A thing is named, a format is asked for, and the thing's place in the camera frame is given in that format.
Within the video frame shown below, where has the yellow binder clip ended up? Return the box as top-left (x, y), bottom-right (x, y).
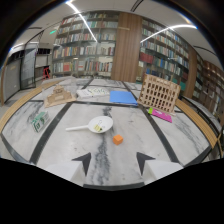
top-left (93, 120), bottom-right (104, 133)

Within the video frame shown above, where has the orange cube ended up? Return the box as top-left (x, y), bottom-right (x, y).
top-left (112, 134), bottom-right (124, 146)

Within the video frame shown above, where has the pink booklet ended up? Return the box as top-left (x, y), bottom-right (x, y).
top-left (147, 107), bottom-right (174, 124)

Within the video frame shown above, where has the green and white packet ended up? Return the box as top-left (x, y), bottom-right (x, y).
top-left (30, 111), bottom-right (51, 133)

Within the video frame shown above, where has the wooden building model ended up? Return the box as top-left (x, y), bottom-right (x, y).
top-left (43, 84), bottom-right (78, 109)

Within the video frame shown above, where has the wooden lattice crate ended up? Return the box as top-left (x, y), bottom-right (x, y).
top-left (137, 73), bottom-right (182, 115)

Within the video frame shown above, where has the blue folder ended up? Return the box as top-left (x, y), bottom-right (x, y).
top-left (109, 90), bottom-right (139, 107)

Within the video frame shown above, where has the white printed booklet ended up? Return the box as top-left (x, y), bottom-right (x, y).
top-left (76, 87), bottom-right (111, 100)

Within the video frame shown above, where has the red step stool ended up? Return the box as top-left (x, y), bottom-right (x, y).
top-left (41, 66), bottom-right (52, 80)

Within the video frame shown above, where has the curved bookshelf with books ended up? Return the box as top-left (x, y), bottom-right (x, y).
top-left (135, 18), bottom-right (191, 93)

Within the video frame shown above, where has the wooden bookshelf with books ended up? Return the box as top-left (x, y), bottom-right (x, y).
top-left (51, 10), bottom-right (121, 80)

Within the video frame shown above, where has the white pan with handle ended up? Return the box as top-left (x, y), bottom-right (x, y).
top-left (65, 115), bottom-right (115, 135)

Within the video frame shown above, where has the brown wooden wall panel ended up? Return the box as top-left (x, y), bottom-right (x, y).
top-left (110, 12), bottom-right (144, 83)

